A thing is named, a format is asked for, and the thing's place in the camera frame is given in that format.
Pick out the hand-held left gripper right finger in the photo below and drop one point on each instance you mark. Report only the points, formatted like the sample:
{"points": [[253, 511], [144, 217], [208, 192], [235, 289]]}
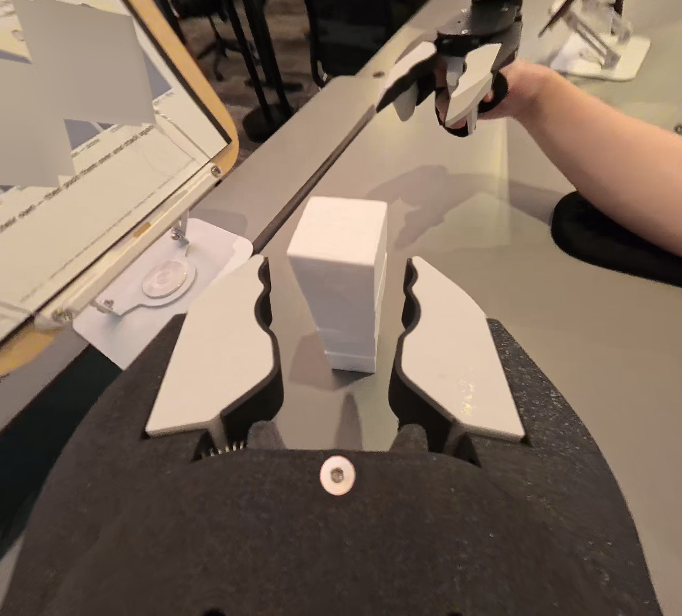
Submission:
{"points": [[458, 365]]}

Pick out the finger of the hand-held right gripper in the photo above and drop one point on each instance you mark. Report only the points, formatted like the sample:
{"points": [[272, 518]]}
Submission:
{"points": [[477, 78], [410, 67]]}

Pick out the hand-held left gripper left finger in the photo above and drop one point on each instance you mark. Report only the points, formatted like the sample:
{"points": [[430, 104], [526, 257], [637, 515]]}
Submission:
{"points": [[213, 360]]}

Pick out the white foam cube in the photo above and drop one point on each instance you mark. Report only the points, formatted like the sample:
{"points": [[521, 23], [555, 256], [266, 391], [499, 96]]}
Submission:
{"points": [[346, 315], [341, 232], [351, 363], [351, 341]]}

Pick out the person's right forearm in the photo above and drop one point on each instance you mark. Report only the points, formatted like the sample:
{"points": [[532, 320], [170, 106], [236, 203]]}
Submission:
{"points": [[612, 163]]}

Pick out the person's right hand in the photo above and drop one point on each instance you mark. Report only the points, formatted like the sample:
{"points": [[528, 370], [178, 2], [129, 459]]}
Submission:
{"points": [[525, 91]]}

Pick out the wooden board document stand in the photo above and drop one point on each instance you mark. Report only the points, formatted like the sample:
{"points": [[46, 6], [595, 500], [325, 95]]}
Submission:
{"points": [[218, 248]]}

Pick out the white metal stand base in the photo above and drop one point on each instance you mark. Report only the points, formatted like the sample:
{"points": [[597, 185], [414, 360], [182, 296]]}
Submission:
{"points": [[612, 56]]}

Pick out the black display floor stand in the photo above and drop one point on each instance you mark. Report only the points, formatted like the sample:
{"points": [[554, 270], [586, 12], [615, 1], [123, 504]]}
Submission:
{"points": [[261, 40]]}

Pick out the printed paper sheet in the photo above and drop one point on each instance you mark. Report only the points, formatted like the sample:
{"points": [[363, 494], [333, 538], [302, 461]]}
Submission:
{"points": [[106, 211]]}

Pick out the black wrist rest pad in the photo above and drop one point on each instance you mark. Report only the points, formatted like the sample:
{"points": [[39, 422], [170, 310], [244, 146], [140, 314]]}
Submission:
{"points": [[612, 243]]}

